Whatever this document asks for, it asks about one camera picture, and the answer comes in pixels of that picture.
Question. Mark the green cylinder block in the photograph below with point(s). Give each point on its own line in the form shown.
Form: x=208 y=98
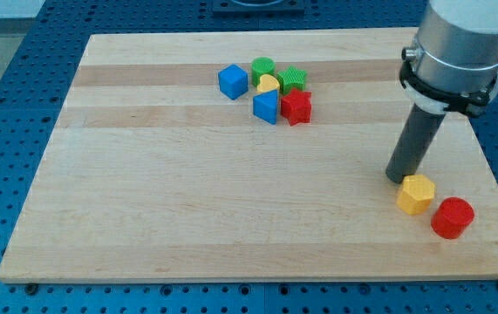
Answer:
x=259 y=67

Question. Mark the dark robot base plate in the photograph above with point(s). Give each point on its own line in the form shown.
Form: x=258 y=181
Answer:
x=257 y=6

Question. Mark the yellow hexagon block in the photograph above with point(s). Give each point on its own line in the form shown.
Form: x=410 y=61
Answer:
x=415 y=194

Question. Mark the yellow heart block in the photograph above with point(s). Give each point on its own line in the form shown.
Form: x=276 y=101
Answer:
x=267 y=83

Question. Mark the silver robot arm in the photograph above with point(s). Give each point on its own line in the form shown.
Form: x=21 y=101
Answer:
x=452 y=63

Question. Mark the red cylinder block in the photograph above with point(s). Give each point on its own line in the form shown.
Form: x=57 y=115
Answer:
x=452 y=218

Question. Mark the blue cube block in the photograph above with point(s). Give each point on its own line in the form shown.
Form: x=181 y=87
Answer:
x=233 y=81

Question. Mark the green star block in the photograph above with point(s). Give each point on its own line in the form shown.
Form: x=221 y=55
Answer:
x=292 y=78

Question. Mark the red star block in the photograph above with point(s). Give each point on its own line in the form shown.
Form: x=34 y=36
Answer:
x=296 y=107

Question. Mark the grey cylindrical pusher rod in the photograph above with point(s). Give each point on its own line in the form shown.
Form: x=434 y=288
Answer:
x=415 y=139

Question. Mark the wooden board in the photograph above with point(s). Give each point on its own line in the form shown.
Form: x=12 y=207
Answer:
x=153 y=175

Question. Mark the blue triangle block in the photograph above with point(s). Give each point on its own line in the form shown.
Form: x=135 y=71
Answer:
x=265 y=106

